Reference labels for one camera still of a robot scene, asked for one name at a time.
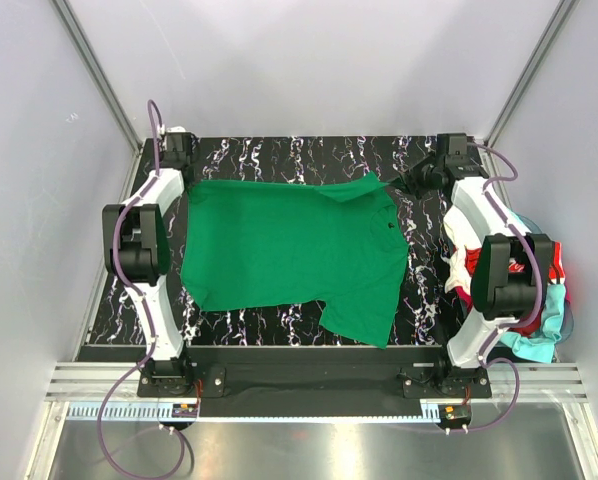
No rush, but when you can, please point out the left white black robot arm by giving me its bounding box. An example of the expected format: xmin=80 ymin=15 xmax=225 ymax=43
xmin=102 ymin=127 xmax=197 ymax=397

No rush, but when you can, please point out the purple cable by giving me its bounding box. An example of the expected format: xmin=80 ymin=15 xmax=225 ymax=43
xmin=98 ymin=98 xmax=195 ymax=474
xmin=441 ymin=139 xmax=543 ymax=434

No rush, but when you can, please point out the green t shirt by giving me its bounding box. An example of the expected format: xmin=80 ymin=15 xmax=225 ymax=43
xmin=180 ymin=173 xmax=409 ymax=348

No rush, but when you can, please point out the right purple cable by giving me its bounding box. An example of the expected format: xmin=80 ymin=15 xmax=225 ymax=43
xmin=441 ymin=139 xmax=543 ymax=434

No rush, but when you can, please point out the white cable duct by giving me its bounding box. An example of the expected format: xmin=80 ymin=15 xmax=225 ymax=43
xmin=67 ymin=401 xmax=441 ymax=425

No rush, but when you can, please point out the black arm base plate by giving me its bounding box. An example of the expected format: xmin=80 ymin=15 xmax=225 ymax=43
xmin=138 ymin=346 xmax=492 ymax=418

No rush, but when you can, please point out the aluminium frame rail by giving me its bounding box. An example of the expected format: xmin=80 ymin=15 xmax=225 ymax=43
xmin=45 ymin=362 xmax=587 ymax=403

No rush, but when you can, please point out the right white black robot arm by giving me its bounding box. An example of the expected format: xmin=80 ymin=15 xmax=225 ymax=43
xmin=391 ymin=133 xmax=555 ymax=394

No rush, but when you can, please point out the turquoise t shirt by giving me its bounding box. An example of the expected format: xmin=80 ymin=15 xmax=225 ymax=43
xmin=498 ymin=209 xmax=568 ymax=364

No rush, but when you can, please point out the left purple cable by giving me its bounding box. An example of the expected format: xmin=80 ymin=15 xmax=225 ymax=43
xmin=98 ymin=98 xmax=195 ymax=474

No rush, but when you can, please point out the black marbled table mat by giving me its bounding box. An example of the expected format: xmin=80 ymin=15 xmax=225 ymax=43
xmin=85 ymin=136 xmax=464 ymax=347

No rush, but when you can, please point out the red coca cola t shirt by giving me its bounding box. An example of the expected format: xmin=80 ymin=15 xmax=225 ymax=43
xmin=446 ymin=235 xmax=565 ymax=338

